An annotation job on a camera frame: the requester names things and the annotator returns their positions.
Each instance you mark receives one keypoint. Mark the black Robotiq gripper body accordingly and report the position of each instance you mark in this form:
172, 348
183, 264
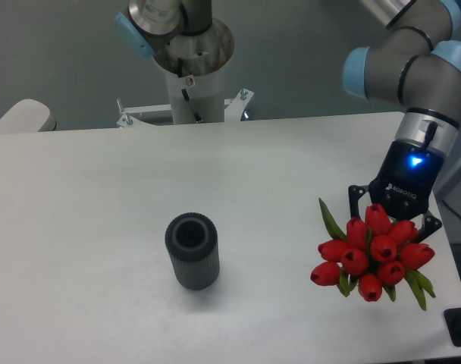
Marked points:
405, 180

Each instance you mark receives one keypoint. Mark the beige chair armrest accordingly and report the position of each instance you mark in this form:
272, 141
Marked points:
27, 116

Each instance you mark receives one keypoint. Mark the dark grey ribbed vase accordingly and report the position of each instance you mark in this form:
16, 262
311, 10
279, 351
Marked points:
191, 240

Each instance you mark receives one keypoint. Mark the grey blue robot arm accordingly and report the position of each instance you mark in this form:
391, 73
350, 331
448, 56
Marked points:
419, 67

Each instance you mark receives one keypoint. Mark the second grey robot arm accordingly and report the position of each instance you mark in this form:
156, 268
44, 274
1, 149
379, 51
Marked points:
147, 26

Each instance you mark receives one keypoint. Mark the white pedestal base bracket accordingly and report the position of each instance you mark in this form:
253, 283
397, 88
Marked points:
234, 110

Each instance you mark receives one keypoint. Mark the black box at table edge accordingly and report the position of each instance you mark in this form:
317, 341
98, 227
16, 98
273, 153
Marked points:
453, 321

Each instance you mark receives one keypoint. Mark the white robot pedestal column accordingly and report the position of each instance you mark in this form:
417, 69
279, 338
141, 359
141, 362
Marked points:
195, 67

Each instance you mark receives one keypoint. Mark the red tulip bouquet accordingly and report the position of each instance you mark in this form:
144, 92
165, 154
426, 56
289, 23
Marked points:
373, 255

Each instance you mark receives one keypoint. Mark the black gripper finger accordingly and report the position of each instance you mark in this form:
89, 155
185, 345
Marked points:
355, 193
430, 224

